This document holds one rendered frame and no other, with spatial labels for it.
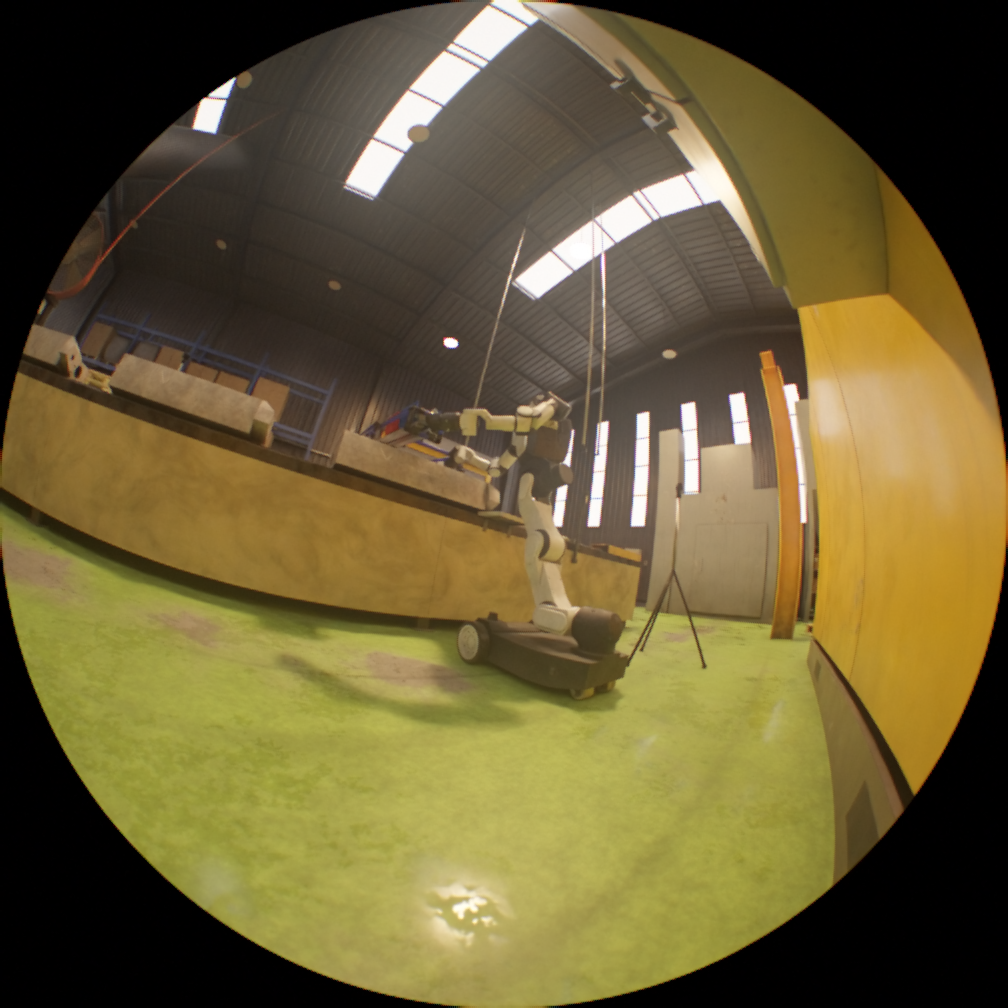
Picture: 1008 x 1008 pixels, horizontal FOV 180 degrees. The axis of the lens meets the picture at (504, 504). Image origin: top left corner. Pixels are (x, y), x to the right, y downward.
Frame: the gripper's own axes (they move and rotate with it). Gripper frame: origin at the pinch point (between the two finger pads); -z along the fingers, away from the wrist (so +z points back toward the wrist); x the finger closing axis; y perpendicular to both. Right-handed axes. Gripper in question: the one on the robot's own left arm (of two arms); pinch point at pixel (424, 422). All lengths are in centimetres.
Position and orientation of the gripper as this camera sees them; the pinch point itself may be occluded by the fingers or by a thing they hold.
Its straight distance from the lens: 158.0
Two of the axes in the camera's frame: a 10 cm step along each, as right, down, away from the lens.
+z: 9.8, 0.7, -1.8
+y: 1.3, -9.3, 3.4
